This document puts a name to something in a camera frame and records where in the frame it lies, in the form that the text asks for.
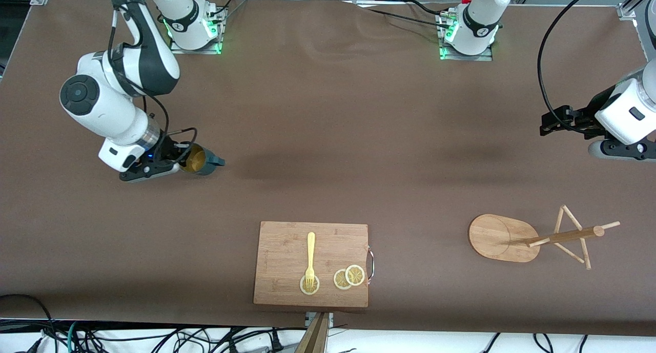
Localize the teal ribbed cup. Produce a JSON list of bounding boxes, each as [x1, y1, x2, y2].
[[178, 144, 226, 177]]

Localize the wooden mug rack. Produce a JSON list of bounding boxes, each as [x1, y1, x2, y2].
[[468, 205, 621, 270]]

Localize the bamboo cutting board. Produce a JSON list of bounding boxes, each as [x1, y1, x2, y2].
[[253, 221, 370, 308]]

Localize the yellow plastic fork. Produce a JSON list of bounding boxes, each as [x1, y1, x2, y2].
[[305, 232, 316, 289]]

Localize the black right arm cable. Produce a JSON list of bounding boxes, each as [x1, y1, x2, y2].
[[105, 0, 198, 164]]

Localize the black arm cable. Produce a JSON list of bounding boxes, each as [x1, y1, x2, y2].
[[537, 0, 610, 134], [105, 0, 198, 164]]

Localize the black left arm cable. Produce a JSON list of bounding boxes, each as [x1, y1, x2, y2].
[[537, 0, 610, 134]]

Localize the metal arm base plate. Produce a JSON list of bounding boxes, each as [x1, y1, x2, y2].
[[439, 10, 494, 62], [168, 7, 226, 55]]

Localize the black cable on table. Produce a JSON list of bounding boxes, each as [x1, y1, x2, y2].
[[354, 0, 454, 30]]

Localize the black looped floor cable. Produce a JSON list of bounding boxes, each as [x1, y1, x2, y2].
[[0, 294, 59, 353]]

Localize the metal clamp bracket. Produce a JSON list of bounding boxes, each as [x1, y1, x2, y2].
[[305, 312, 335, 329]]

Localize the wooden post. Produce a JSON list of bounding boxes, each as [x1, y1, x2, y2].
[[294, 312, 330, 353]]

